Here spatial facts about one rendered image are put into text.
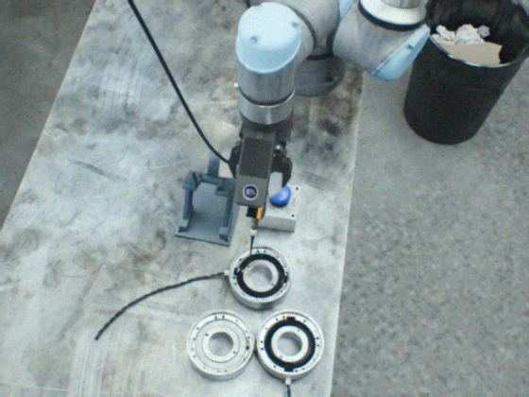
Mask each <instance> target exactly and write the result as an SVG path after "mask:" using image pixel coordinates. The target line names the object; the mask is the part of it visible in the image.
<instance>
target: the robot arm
mask: <svg viewBox="0 0 529 397"><path fill-rule="evenodd" d="M233 1H235V3H239V4H241V5H242V6H244V7H246V8H247V9H248V10H247V11H246V12H245V13H244V15H242V18H241V21H240V23H239V27H238V35H237V38H236V44H235V47H236V54H237V70H238V83H236V82H235V84H234V90H238V91H239V93H238V105H239V108H240V115H241V118H242V127H241V128H240V132H239V136H240V138H241V140H238V141H236V142H235V147H232V148H231V151H230V159H229V168H230V172H231V174H232V176H233V177H234V178H235V191H234V197H233V198H234V201H235V204H238V205H242V206H247V207H251V208H257V209H259V208H261V207H263V206H264V205H265V202H266V197H268V198H270V199H271V198H272V197H274V196H275V195H277V194H278V193H279V192H280V191H281V190H282V189H283V187H284V186H285V185H286V184H287V183H288V182H289V181H290V178H291V174H292V170H293V163H292V162H291V161H290V160H291V158H289V157H286V155H287V150H286V149H285V147H286V145H287V142H289V143H290V135H291V132H292V125H293V117H294V110H293V105H294V97H295V94H296V95H325V94H326V93H328V92H330V91H332V90H334V89H335V88H337V87H338V86H339V83H341V82H342V80H343V78H344V76H345V73H346V61H347V62H349V63H351V64H354V65H355V66H357V67H358V68H360V69H362V70H364V71H366V72H368V73H370V75H371V76H372V77H373V76H374V77H377V78H380V79H382V80H383V81H386V82H392V81H395V80H396V79H397V78H398V77H399V76H401V75H402V73H403V72H404V71H405V70H406V69H408V67H409V65H410V63H411V62H413V60H414V59H415V58H416V56H417V54H418V52H419V51H420V50H421V49H422V46H423V45H424V44H425V43H426V41H427V39H428V37H429V32H430V29H429V27H427V25H423V19H424V17H425V14H426V9H425V7H424V5H423V3H422V1H421V0H233Z"/></svg>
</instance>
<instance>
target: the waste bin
mask: <svg viewBox="0 0 529 397"><path fill-rule="evenodd" d="M424 7H425V9H426V14H425V17H424V19H423V25H427V27H429V29H430V32H429V37H428V39H427V41H426V43H425V44H424V45H423V46H422V49H421V50H420V51H419V52H418V54H417V56H416V58H415V59H414V63H413V67H412V71H411V75H410V78H409V81H408V89H407V94H406V97H405V100H404V104H403V112H404V116H405V119H406V120H407V124H408V125H409V126H410V127H411V128H412V129H413V130H414V131H415V132H416V133H417V134H419V135H420V137H424V138H426V139H427V140H429V141H432V142H434V143H440V144H458V143H464V142H466V141H468V140H469V139H470V138H472V136H474V135H475V134H476V133H477V132H478V131H479V129H480V127H482V125H483V124H484V123H485V121H486V118H487V117H488V115H489V114H490V112H491V111H492V110H493V107H494V105H496V103H497V102H498V100H499V99H500V98H501V95H502V93H503V92H504V91H505V89H506V87H507V85H508V84H509V83H510V81H511V80H512V79H513V78H514V77H515V75H516V73H517V72H518V71H519V70H520V68H521V67H522V65H523V63H524V62H525V60H526V59H527V58H528V57H529V11H528V10H527V8H526V7H525V5H524V4H523V3H522V2H521V1H520V0H429V1H428V2H427V4H426V5H425V6H424ZM463 25H471V26H472V27H473V28H479V27H481V26H484V27H488V28H489V31H488V32H489V35H486V36H485V37H484V38H483V37H481V36H480V38H482V40H483V42H490V43H495V44H497V45H499V46H502V48H501V50H500V52H499V54H498V56H499V60H501V61H500V64H497V65H483V64H477V63H473V62H469V61H464V60H461V59H459V58H457V57H455V56H454V55H451V54H449V53H448V52H447V51H446V50H445V49H442V47H441V46H440V45H439V44H438V43H436V42H435V40H434V38H433V37H432V35H437V34H439V33H438V32H437V31H436V28H437V27H438V26H444V27H445V29H446V30H448V31H454V34H455V31H456V30H457V29H458V28H459V27H461V26H463Z"/></svg>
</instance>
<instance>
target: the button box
mask: <svg viewBox="0 0 529 397"><path fill-rule="evenodd" d="M286 185H287V186H289V187H290V190H291V198H290V200H289V201H288V202H286V203H284V204H276V203H274V202H272V201H271V199H270V198H267V202H266V206H265V208H266V210H265V216H264V219H263V220H261V219H260V222H259V226H258V227H261V228H271V229H277V230H283V231H288V232H293V233H294V232H295V230H296V220H297V216H298V212H299V201H300V193H301V186H295V185H290V184H286Z"/></svg>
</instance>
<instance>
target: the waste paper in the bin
mask: <svg viewBox="0 0 529 397"><path fill-rule="evenodd" d="M477 29H478V30H477ZM436 31H437V32H438V33H439V34H437V35H432V37H433V38H434V40H435V42H436V43H438V44H439V45H440V46H441V47H442V49H445V50H446V51H447V52H448V53H449V54H451V55H454V56H455V57H457V58H459V59H461V60H464V61H469V62H473V63H477V64H483V65H497V64H500V61H501V60H499V56H498V54H499V52H500V50H501V48H502V46H499V45H497V44H495V43H490V42H483V40H482V38H480V36H481V37H483V38H484V37H485V36H486V35H489V32H488V31H489V28H488V27H484V26H481V27H479V28H473V27H472V26H471V25H463V26H461V27H459V28H458V29H457V30H456V31H455V34H454V31H448V30H446V29H445V27H444V26H438V27H437V28H436ZM476 33H477V34H476Z"/></svg>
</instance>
